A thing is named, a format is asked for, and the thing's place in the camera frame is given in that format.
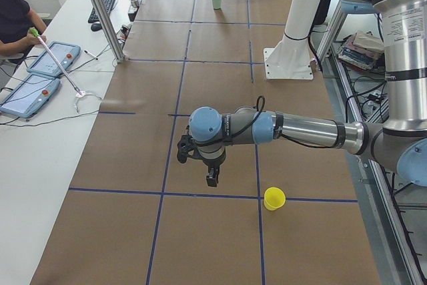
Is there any light green plastic cup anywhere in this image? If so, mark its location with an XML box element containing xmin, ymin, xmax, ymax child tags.
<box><xmin>211</xmin><ymin>0</ymin><xmax>222</xmax><ymax>10</ymax></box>

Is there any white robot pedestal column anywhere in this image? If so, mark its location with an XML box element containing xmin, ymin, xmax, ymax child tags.
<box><xmin>264</xmin><ymin>0</ymin><xmax>321</xmax><ymax>80</ymax></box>

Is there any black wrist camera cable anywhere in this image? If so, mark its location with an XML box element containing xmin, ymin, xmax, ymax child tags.
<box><xmin>222</xmin><ymin>95</ymin><xmax>338</xmax><ymax>149</ymax></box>

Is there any green handled reacher stick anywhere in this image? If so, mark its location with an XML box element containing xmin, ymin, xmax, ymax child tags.
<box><xmin>29</xmin><ymin>27</ymin><xmax>85</xmax><ymax>98</ymax></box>

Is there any lower blue teach pendant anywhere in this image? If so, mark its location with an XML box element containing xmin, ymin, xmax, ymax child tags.
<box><xmin>1</xmin><ymin>73</ymin><xmax>61</xmax><ymax>118</ymax></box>

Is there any yellow plastic cup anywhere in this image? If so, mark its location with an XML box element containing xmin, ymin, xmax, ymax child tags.
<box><xmin>264</xmin><ymin>187</ymin><xmax>286</xmax><ymax>211</ymax></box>

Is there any person's right hand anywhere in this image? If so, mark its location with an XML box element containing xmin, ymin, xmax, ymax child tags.
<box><xmin>21</xmin><ymin>33</ymin><xmax>47</xmax><ymax>47</ymax></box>

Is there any black computer mouse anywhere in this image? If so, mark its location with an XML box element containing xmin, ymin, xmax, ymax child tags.
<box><xmin>91</xmin><ymin>21</ymin><xmax>102</xmax><ymax>31</ymax></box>

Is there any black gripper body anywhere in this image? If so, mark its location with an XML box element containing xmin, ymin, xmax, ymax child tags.
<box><xmin>199</xmin><ymin>150</ymin><xmax>226</xmax><ymax>168</ymax></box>

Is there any upper blue teach pendant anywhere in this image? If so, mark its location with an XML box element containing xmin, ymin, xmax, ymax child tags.
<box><xmin>26</xmin><ymin>41</ymin><xmax>82</xmax><ymax>78</ymax></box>

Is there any black keyboard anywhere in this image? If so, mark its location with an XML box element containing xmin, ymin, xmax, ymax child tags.
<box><xmin>87</xmin><ymin>0</ymin><xmax>119</xmax><ymax>24</ymax></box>

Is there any aluminium frame post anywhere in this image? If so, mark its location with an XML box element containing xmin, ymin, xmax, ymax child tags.
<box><xmin>91</xmin><ymin>0</ymin><xmax>125</xmax><ymax>63</ymax></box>

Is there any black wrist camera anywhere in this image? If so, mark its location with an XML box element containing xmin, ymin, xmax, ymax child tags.
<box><xmin>177</xmin><ymin>134</ymin><xmax>195</xmax><ymax>164</ymax></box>

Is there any stack of books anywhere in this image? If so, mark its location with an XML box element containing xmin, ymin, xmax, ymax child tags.
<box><xmin>337</xmin><ymin>31</ymin><xmax>384</xmax><ymax>70</ymax></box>

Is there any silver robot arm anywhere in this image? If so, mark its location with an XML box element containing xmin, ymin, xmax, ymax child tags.
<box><xmin>177</xmin><ymin>0</ymin><xmax>426</xmax><ymax>186</ymax></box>

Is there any person in black shirt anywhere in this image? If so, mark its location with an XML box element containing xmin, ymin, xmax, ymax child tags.
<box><xmin>1</xmin><ymin>0</ymin><xmax>47</xmax><ymax>57</ymax></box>

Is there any blue teach pendant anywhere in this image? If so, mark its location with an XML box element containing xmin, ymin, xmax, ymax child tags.
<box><xmin>1</xmin><ymin>73</ymin><xmax>61</xmax><ymax>118</ymax></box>
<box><xmin>26</xmin><ymin>41</ymin><xmax>82</xmax><ymax>78</ymax></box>

